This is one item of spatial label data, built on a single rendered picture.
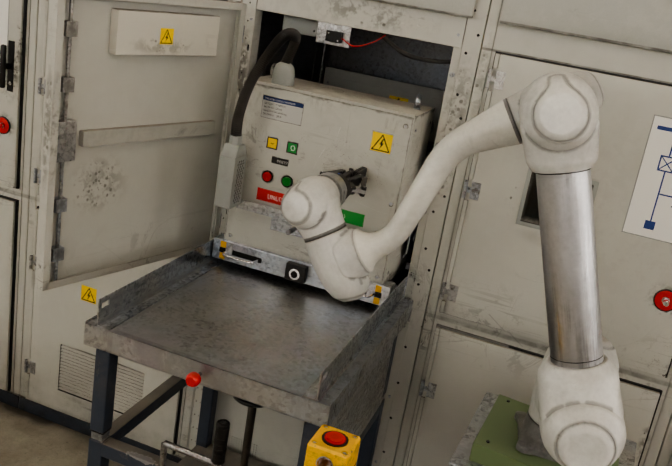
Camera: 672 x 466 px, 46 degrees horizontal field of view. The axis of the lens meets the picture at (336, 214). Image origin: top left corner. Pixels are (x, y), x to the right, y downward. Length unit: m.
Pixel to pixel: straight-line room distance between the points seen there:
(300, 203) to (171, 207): 0.73
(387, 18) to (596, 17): 0.54
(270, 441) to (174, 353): 0.91
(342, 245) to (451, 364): 0.72
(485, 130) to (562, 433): 0.61
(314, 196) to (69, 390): 1.57
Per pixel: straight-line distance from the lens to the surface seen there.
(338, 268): 1.74
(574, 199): 1.51
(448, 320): 2.31
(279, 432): 2.65
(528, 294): 2.22
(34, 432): 3.10
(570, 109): 1.43
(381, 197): 2.11
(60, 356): 2.98
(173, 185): 2.33
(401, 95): 2.83
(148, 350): 1.87
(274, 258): 2.25
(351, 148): 2.11
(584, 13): 2.09
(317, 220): 1.71
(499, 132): 1.66
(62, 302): 2.89
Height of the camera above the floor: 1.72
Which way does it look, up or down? 17 degrees down
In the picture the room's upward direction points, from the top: 10 degrees clockwise
